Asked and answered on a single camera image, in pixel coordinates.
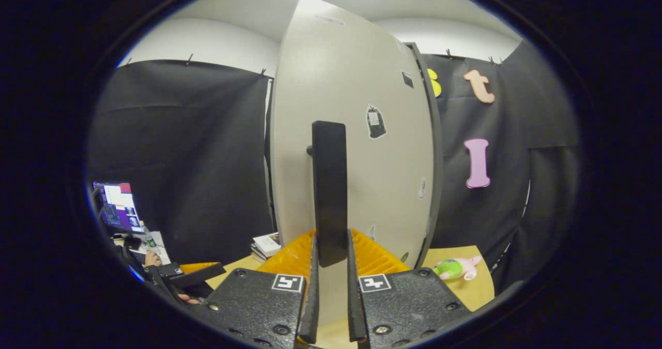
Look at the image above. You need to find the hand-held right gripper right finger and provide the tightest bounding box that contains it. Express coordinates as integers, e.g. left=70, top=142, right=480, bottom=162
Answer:
left=345, top=229, right=472, bottom=349

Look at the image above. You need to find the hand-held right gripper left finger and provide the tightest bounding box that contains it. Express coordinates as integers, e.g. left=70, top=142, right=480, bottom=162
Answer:
left=199, top=229, right=321, bottom=349

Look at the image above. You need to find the beige cabinet door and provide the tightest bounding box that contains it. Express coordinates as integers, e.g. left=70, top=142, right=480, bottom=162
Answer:
left=269, top=0, right=436, bottom=334

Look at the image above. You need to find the stack of books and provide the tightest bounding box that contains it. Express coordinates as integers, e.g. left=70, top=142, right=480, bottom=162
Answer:
left=250, top=231, right=283, bottom=263

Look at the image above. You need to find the computer monitor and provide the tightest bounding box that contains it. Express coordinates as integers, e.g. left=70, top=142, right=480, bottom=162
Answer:
left=92, top=181, right=144, bottom=234

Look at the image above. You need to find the pink and green plush toy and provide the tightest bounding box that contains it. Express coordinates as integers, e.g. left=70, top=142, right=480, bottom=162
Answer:
left=433, top=256, right=483, bottom=281

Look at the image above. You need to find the black backdrop cloth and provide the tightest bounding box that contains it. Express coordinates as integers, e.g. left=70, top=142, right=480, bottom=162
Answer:
left=85, top=39, right=580, bottom=293

